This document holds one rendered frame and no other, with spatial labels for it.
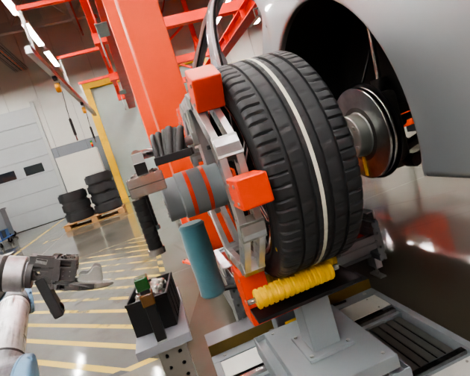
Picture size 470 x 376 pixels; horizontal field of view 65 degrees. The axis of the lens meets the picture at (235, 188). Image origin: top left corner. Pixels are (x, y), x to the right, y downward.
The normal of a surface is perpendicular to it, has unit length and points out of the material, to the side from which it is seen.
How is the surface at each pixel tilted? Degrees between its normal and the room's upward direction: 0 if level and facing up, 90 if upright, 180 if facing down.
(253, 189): 90
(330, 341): 90
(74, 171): 90
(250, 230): 90
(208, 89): 125
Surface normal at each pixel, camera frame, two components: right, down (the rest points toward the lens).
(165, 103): 0.23, 0.07
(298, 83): 0.01, -0.51
